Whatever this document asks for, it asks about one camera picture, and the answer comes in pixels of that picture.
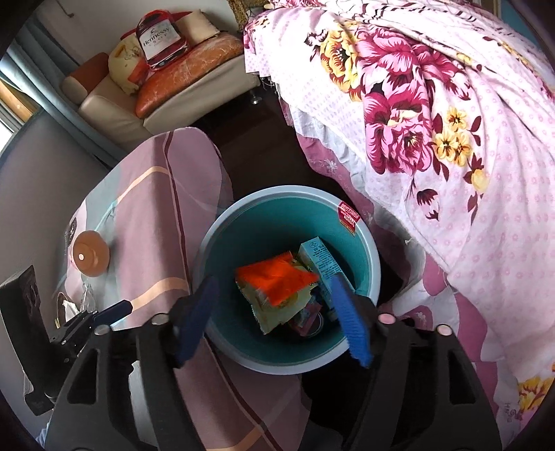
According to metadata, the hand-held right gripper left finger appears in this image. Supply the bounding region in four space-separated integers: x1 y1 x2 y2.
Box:
45 275 220 451

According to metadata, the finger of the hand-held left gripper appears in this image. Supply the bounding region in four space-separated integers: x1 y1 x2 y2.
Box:
54 300 133 348

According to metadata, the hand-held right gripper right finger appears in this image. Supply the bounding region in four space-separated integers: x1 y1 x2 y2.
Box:
330 275 503 451

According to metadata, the white tissue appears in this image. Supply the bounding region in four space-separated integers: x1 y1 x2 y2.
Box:
54 291 81 324

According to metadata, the pink paper cup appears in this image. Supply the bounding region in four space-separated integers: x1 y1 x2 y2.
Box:
71 231 110 278

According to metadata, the blue milk carton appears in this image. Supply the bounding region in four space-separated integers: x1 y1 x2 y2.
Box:
297 236 345 308

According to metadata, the yellow snack wrapper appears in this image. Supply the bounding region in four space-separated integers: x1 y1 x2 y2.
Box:
236 278 322 334

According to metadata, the orange red snack wrapper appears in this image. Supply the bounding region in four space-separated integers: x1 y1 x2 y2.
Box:
235 252 319 308

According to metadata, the teal trash bin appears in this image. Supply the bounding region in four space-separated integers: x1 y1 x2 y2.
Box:
193 186 382 376

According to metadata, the plaid tablecloth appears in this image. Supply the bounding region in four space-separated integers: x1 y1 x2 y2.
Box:
43 128 313 451

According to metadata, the grey partition panel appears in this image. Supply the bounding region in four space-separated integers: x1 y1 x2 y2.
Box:
0 108 109 287

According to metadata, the beige sofa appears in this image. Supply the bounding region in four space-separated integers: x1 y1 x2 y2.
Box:
61 9 261 150

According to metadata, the pink floral quilt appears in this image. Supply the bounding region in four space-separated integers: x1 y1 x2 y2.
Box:
243 0 555 313

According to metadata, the grey curtain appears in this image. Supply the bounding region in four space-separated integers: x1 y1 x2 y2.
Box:
0 26 126 165

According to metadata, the yellow plush pillow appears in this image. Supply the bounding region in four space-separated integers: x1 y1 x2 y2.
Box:
108 41 148 94

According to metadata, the orange seat cushion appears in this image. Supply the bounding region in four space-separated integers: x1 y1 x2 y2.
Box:
135 34 244 118

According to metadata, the bottle shaped pillow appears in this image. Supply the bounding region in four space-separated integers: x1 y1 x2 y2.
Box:
136 11 189 72

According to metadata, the beige cushion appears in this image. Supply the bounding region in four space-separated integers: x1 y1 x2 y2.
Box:
180 9 217 46

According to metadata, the gold patterned cloth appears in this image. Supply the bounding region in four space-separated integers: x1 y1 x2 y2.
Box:
228 0 272 20

